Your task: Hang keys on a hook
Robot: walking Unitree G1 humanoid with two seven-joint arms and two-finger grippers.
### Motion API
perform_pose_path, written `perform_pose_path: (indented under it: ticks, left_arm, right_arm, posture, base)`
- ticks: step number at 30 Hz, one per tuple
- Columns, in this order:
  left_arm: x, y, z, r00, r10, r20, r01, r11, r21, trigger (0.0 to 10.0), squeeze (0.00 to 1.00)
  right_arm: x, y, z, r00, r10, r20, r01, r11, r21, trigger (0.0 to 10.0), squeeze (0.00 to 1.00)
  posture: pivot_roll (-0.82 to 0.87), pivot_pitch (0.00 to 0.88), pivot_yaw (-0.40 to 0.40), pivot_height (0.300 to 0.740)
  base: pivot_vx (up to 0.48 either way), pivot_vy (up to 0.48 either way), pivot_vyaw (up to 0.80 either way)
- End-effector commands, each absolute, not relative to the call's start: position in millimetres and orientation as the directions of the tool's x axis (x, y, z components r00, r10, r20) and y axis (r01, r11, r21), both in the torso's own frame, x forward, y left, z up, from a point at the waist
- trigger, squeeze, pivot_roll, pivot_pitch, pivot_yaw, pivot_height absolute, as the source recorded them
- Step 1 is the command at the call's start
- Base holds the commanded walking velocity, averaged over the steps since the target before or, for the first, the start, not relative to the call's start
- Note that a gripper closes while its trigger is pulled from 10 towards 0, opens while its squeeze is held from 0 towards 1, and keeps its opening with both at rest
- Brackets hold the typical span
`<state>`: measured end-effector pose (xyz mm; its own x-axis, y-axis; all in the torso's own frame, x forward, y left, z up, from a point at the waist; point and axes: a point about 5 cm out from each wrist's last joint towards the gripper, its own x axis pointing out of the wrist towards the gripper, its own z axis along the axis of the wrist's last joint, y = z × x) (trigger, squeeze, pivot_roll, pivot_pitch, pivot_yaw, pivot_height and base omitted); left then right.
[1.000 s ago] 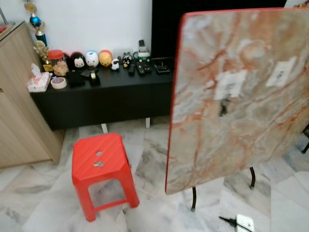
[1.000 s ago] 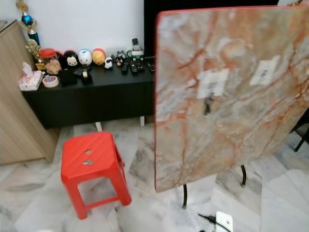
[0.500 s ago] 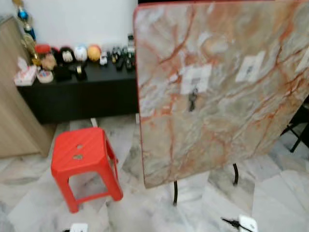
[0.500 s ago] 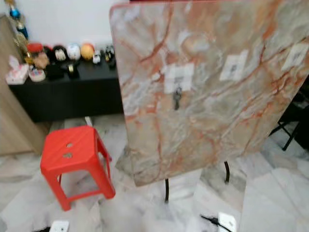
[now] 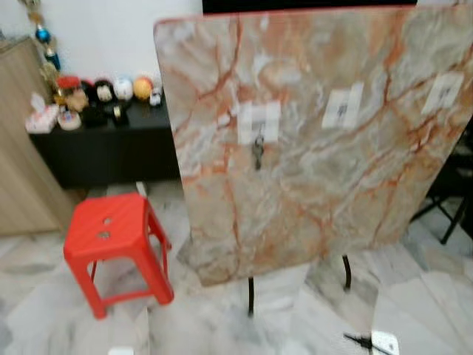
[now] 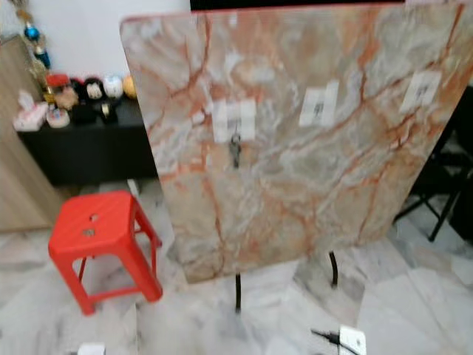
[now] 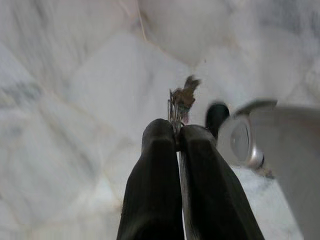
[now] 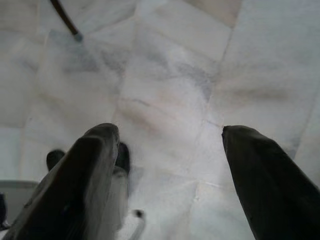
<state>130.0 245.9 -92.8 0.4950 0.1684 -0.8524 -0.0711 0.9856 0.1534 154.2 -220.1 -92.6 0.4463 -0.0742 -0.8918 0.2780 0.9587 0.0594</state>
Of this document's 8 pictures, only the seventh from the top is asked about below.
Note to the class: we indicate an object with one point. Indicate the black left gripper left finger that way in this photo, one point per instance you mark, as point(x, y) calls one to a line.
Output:
point(152, 180)

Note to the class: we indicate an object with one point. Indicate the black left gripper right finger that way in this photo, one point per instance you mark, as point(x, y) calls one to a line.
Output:
point(207, 185)

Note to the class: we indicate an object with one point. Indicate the bunch of keys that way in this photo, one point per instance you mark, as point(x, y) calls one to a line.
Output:
point(186, 97)

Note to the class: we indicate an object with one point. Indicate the black robot foot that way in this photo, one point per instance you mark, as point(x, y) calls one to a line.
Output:
point(216, 117)

